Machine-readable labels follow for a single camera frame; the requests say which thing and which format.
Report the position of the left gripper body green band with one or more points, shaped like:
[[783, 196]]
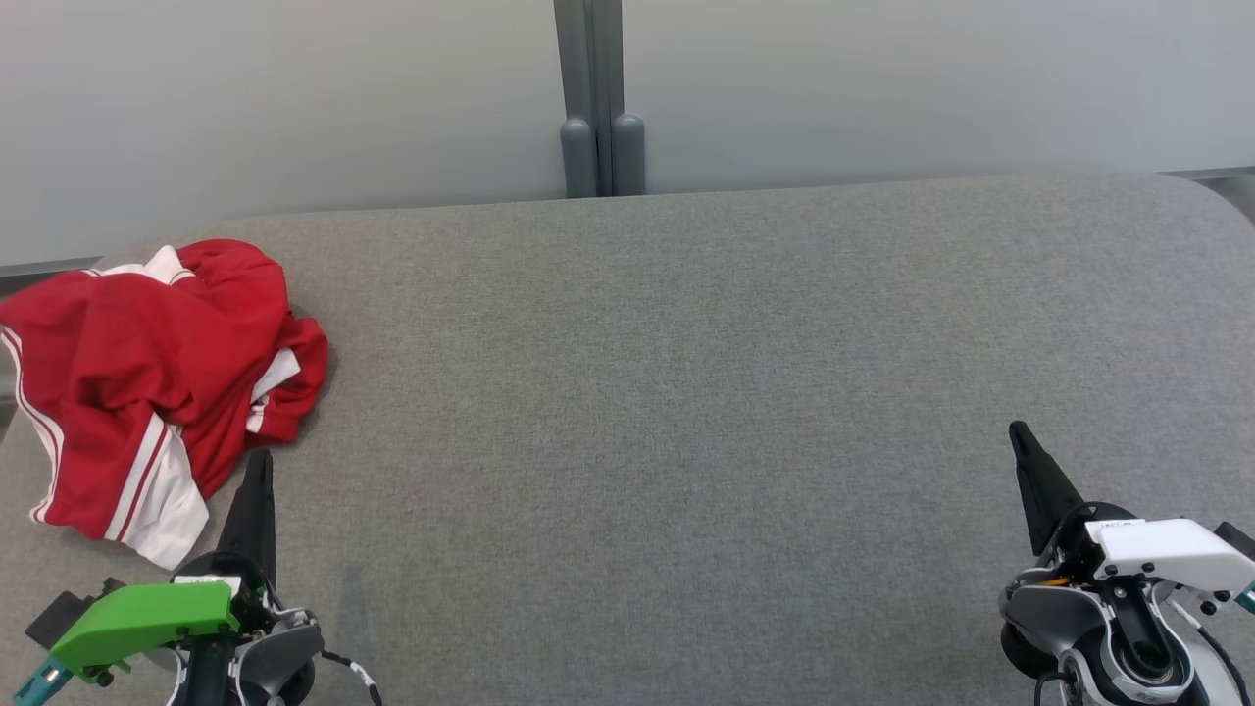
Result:
[[137, 618]]

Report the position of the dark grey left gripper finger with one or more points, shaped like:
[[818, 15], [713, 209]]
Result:
[[257, 520]]

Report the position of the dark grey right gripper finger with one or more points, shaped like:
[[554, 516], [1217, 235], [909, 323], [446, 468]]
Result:
[[1044, 500]]

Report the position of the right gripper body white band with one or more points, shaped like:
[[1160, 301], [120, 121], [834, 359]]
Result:
[[1167, 549]]

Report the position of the red Bulls 23 jersey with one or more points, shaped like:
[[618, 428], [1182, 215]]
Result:
[[88, 392]]

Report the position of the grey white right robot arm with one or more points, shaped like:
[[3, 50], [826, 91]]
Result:
[[1128, 657]]

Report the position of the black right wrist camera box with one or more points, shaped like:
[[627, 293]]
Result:
[[1237, 541]]

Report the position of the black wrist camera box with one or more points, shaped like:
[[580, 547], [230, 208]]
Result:
[[1237, 541], [54, 620]]

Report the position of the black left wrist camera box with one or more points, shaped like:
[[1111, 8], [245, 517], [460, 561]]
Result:
[[54, 620]]

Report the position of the grey double partition post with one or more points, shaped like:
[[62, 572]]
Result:
[[588, 98]]

